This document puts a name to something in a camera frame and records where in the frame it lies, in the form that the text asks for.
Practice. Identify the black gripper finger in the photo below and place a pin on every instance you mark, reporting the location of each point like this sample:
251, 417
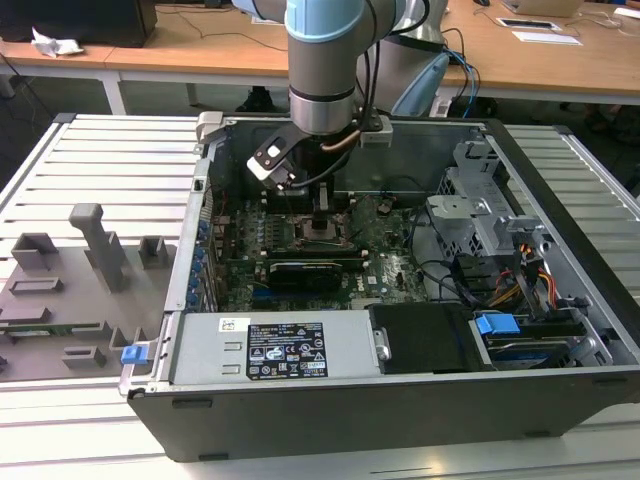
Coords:
323, 218

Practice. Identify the silver CPU plate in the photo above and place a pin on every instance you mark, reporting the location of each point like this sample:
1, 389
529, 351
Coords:
336, 232

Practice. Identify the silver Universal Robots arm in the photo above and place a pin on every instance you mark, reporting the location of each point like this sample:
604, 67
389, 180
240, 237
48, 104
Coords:
320, 65

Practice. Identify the black RAM slot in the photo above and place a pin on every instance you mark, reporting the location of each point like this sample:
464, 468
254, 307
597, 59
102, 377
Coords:
300, 206
310, 251
342, 196
310, 257

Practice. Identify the CPU socket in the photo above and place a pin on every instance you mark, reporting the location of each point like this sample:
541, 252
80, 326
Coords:
300, 235

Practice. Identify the black graphics card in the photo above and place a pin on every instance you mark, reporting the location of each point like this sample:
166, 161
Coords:
305, 277

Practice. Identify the round coin battery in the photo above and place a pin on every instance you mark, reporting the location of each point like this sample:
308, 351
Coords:
386, 205

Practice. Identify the black chair base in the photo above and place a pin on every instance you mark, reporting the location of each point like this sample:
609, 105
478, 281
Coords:
257, 100

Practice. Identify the green motherboard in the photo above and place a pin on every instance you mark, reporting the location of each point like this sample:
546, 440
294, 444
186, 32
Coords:
390, 280

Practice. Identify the pale blue teach pendant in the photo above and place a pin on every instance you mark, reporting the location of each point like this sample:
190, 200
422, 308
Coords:
420, 85

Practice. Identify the silver metal drive cage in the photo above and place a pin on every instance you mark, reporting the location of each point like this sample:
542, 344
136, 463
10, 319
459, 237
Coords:
465, 220

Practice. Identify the black plastic shroud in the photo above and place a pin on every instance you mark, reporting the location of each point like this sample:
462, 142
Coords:
425, 340

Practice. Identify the wooden desk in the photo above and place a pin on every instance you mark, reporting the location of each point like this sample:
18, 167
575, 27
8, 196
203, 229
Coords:
200, 55
540, 65

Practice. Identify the silver power supply with label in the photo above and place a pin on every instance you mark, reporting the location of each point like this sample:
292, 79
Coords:
200, 350

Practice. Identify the black open PC case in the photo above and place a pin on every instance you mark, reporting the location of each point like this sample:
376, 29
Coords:
350, 420

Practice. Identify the blue case latch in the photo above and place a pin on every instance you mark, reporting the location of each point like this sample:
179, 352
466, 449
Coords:
134, 355

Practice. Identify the hard disk drive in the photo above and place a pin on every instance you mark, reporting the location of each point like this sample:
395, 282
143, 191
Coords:
525, 355

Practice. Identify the flat tablet device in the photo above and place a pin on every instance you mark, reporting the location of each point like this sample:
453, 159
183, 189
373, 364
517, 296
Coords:
527, 23

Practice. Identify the grey parts rack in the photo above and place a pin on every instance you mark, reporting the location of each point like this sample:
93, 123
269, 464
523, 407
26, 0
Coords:
75, 300

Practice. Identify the silver laptop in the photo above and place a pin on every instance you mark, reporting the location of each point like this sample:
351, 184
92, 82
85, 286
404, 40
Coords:
545, 6

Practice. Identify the black box on desk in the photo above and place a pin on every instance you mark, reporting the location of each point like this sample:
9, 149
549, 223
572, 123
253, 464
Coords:
75, 20

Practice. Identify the crumpled white paper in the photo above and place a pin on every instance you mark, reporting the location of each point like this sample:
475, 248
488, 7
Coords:
57, 45

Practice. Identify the green RAM stick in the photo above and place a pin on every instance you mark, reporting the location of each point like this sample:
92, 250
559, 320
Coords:
50, 328

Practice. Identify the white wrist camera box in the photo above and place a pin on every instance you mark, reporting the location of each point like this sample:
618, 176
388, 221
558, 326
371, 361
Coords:
270, 160

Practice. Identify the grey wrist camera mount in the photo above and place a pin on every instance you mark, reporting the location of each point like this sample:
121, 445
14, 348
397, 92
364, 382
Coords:
376, 136

